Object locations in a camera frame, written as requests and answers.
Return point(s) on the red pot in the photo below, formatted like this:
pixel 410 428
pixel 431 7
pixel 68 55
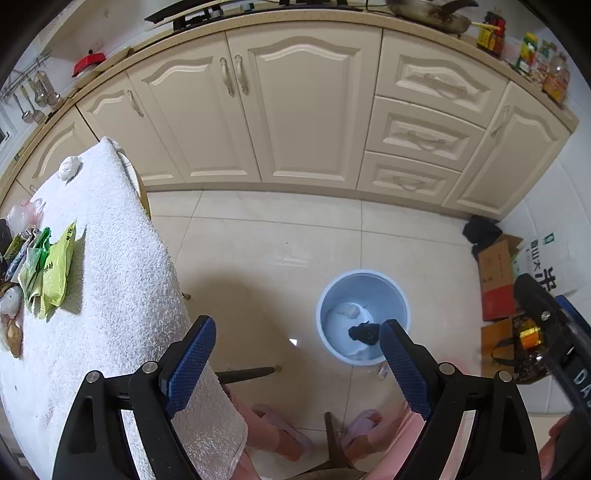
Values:
pixel 90 62

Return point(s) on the blue trash bin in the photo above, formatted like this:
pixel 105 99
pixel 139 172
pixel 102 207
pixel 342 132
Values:
pixel 330 300

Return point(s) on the hanging steel kitchen utensils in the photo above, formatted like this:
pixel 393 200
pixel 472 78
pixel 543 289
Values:
pixel 28 113

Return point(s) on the round dining table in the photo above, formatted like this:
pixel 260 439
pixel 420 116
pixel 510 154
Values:
pixel 143 194

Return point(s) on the dark wooden stool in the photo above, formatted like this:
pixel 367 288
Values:
pixel 334 443

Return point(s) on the white tissue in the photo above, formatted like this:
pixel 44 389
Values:
pixel 348 310

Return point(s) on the cream cabinet door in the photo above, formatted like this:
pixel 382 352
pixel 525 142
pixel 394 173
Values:
pixel 51 147
pixel 184 115
pixel 115 134
pixel 512 157
pixel 300 106

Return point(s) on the person's right leg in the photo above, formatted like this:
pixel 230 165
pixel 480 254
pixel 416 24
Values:
pixel 397 443

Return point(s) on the cream kitchen cabinet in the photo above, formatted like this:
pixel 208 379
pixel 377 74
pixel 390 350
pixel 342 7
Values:
pixel 323 22

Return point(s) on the brown walnut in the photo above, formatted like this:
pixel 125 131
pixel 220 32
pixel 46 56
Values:
pixel 16 345
pixel 9 328

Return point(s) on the clear plastic bag red print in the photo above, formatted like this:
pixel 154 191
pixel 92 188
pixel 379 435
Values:
pixel 25 213

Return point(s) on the black flat board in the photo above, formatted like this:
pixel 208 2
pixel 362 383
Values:
pixel 159 14

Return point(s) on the green label seasoning bottle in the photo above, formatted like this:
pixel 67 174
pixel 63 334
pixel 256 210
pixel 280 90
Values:
pixel 528 53

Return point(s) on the cardboard box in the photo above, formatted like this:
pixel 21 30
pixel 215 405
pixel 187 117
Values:
pixel 496 272

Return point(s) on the white terry towel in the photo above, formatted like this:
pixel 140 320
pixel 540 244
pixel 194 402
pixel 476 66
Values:
pixel 115 277

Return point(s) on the black gas stove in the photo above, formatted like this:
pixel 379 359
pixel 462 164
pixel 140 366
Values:
pixel 198 21

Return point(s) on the steel frying pan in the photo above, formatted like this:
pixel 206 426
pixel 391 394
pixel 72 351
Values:
pixel 429 14

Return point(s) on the person's left leg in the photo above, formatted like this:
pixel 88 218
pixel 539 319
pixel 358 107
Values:
pixel 244 443

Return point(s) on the pink slipper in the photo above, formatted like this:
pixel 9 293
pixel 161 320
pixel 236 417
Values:
pixel 281 434
pixel 362 424

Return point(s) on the blue white snack packet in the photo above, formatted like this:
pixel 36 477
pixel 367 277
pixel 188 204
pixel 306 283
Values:
pixel 16 258

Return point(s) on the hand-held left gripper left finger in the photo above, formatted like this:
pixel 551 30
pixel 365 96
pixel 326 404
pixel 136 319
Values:
pixel 191 364

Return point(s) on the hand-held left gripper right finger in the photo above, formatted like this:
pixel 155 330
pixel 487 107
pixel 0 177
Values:
pixel 406 369

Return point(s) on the cream cabinet drawer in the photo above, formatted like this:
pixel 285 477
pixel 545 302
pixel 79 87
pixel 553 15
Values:
pixel 406 175
pixel 434 69
pixel 420 124

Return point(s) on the white crumpled tissue ball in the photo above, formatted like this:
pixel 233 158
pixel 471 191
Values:
pixel 69 167

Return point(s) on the large green snack packet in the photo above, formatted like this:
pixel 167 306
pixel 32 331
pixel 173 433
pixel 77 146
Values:
pixel 57 267

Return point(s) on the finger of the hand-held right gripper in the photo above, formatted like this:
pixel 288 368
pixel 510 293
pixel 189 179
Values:
pixel 535 300
pixel 570 305

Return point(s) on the person's right hand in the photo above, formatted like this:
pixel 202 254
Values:
pixel 549 450

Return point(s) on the small green snack packet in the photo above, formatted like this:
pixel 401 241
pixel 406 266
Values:
pixel 31 267

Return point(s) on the brown paper bag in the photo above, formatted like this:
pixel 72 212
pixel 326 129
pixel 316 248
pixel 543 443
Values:
pixel 496 344

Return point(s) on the person's leg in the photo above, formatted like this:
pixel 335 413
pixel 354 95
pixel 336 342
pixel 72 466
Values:
pixel 244 443
pixel 397 443

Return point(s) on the red chili sauce jar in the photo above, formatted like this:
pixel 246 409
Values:
pixel 491 34

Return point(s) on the black bundle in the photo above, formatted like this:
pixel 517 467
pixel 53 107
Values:
pixel 482 230

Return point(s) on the dark table leg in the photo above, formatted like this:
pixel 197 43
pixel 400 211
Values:
pixel 249 373

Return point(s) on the black crumpled plastic scrap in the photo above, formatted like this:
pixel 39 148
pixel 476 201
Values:
pixel 364 333

